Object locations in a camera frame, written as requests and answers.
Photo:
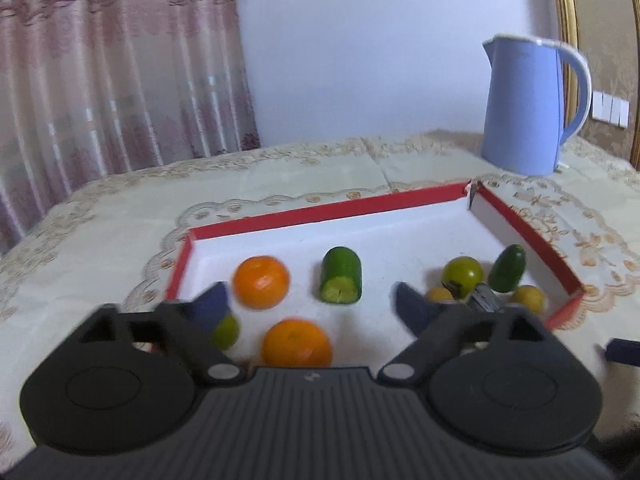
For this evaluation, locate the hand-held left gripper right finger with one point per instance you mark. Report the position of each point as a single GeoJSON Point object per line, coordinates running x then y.
{"type": "Point", "coordinates": [415, 310]}

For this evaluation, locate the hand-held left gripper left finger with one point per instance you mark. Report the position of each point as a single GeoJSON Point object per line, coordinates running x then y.
{"type": "Point", "coordinates": [210, 307]}

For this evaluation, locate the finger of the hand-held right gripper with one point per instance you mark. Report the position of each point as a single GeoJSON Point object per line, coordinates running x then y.
{"type": "Point", "coordinates": [624, 351]}

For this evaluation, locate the small yellow citrus fruit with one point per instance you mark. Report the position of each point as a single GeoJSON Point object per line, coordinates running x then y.
{"type": "Point", "coordinates": [529, 300]}
{"type": "Point", "coordinates": [441, 295]}

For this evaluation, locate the green tomato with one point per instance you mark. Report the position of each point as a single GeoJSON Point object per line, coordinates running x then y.
{"type": "Point", "coordinates": [227, 334]}
{"type": "Point", "coordinates": [462, 272]}

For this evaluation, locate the orange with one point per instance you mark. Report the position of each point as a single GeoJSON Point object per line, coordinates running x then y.
{"type": "Point", "coordinates": [296, 342]}
{"type": "Point", "coordinates": [261, 282]}

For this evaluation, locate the large eggplant piece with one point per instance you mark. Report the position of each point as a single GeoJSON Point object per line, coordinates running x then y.
{"type": "Point", "coordinates": [484, 299]}

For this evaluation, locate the red cardboard tray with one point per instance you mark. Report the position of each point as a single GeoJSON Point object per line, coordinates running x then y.
{"type": "Point", "coordinates": [400, 240]}

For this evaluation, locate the cucumber piece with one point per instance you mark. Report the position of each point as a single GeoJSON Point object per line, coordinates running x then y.
{"type": "Point", "coordinates": [341, 272]}

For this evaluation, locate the dark green oval fruit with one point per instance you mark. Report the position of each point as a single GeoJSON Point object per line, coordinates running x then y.
{"type": "Point", "coordinates": [507, 267]}

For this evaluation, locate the cream embroidered tablecloth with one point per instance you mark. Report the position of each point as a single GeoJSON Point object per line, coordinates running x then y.
{"type": "Point", "coordinates": [90, 240]}

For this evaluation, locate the blue electric kettle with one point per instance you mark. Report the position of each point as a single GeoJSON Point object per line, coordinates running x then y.
{"type": "Point", "coordinates": [522, 110]}

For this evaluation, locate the pink patterned curtain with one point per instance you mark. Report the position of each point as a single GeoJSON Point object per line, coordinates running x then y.
{"type": "Point", "coordinates": [115, 85]}

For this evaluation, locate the white wall switch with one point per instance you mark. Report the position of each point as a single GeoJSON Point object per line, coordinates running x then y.
{"type": "Point", "coordinates": [610, 108]}

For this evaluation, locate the gold wall moulding strip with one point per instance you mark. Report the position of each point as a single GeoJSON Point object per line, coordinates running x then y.
{"type": "Point", "coordinates": [565, 35]}
{"type": "Point", "coordinates": [635, 70]}

